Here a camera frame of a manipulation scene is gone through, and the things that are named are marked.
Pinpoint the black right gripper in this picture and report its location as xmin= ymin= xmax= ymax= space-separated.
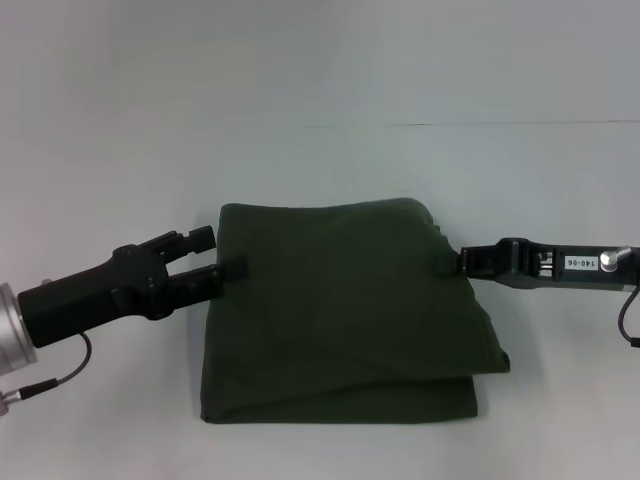
xmin=431 ymin=238 xmax=640 ymax=295

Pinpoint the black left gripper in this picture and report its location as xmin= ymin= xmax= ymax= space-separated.
xmin=17 ymin=225 xmax=249 ymax=350

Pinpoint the dark green FREE! t-shirt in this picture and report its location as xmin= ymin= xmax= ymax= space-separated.
xmin=199 ymin=197 xmax=512 ymax=412

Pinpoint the right gripper silver plug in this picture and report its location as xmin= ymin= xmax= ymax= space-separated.
xmin=600 ymin=244 xmax=635 ymax=274

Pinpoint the right arm cable with plug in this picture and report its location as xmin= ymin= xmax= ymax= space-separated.
xmin=616 ymin=285 xmax=640 ymax=352

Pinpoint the arm cable with plug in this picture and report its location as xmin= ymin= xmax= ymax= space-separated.
xmin=0 ymin=333 xmax=94 ymax=417
xmin=616 ymin=285 xmax=640 ymax=352

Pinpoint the left arm cable with plug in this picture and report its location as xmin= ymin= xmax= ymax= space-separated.
xmin=0 ymin=333 xmax=94 ymax=417

